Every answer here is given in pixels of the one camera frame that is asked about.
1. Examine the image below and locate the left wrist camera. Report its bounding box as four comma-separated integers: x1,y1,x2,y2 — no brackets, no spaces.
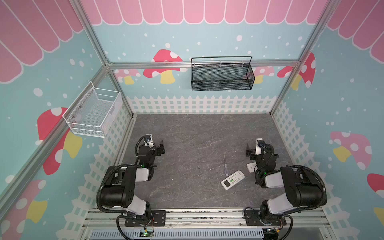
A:
144,134,154,146

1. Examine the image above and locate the clear handle screwdriver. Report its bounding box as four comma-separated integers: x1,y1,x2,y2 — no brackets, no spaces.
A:
224,154,229,177

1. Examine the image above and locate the white remote control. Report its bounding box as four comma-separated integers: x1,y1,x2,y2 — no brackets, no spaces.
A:
221,171,245,191
247,163,257,173

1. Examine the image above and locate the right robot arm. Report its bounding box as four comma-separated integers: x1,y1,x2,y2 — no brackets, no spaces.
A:
244,139,328,226

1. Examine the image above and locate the aluminium mounting rail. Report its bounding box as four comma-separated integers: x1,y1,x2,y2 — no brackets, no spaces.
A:
81,208,331,232

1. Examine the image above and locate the white wire mesh basket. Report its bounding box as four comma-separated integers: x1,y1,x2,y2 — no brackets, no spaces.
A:
63,82,123,138

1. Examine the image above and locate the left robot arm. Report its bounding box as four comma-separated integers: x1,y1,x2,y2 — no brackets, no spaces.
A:
96,140,165,221

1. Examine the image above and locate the white vented cable duct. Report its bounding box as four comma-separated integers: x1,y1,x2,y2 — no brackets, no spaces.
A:
89,229,265,240

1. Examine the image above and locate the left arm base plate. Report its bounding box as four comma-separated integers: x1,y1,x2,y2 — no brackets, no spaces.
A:
124,210,167,227

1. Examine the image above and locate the black wire mesh basket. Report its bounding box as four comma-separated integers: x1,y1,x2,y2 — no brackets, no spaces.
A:
191,56,256,92

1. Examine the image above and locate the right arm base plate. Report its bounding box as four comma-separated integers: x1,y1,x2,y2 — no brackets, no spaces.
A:
243,208,287,227

